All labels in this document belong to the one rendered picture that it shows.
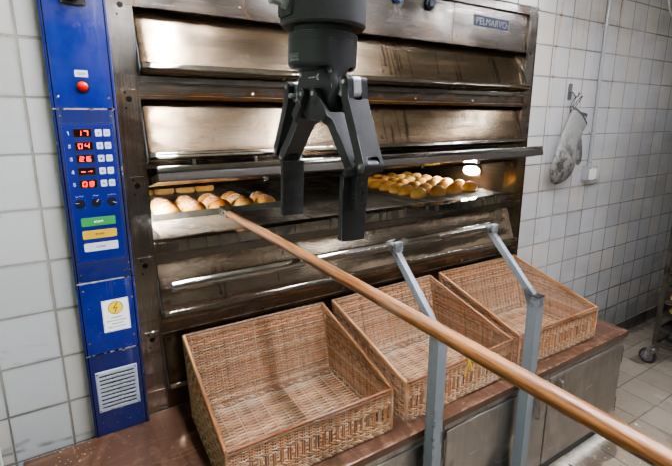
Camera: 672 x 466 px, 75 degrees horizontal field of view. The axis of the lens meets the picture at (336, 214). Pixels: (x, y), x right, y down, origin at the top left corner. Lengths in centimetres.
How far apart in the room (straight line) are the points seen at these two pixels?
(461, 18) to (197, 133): 128
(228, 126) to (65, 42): 50
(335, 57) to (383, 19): 143
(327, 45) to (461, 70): 170
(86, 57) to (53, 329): 80
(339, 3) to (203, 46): 110
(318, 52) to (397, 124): 145
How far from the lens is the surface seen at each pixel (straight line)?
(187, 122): 152
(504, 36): 241
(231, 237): 160
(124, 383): 167
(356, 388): 172
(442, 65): 208
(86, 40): 146
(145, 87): 150
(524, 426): 199
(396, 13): 195
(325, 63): 47
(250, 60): 158
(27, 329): 160
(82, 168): 145
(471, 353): 81
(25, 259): 153
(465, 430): 181
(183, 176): 137
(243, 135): 156
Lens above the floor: 158
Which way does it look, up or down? 12 degrees down
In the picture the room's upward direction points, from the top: straight up
